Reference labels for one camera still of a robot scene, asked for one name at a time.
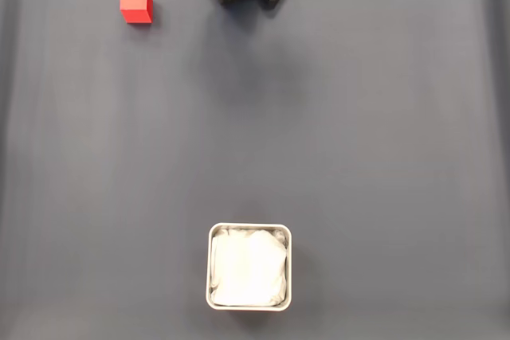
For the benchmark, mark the red cube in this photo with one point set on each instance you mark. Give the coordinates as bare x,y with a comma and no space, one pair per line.
137,5

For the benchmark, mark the square metal box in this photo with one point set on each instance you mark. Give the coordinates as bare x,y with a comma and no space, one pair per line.
209,268

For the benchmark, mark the white crumpled tissue paper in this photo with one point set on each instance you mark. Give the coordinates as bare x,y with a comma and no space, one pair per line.
249,268

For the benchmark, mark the dark grey table mat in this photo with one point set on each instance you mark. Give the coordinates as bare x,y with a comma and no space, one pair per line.
358,137

